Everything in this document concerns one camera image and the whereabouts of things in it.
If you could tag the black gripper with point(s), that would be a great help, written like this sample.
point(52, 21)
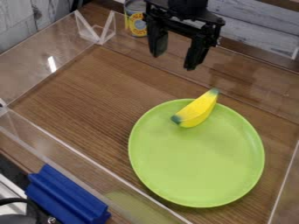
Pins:
point(186, 17)

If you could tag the yellow toy banana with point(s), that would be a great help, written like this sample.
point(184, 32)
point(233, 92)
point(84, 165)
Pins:
point(198, 110)

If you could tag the green round plate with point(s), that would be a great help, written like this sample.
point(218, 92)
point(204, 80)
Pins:
point(200, 167)

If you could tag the yellow labelled tin can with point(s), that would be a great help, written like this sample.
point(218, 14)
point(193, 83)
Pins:
point(134, 12)

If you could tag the clear acrylic front barrier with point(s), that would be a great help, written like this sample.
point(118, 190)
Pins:
point(32, 148)

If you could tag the blue plastic clamp block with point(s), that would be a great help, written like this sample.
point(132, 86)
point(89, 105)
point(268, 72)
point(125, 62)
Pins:
point(65, 199)

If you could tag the clear acrylic corner bracket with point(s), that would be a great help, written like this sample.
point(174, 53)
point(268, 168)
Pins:
point(96, 33)

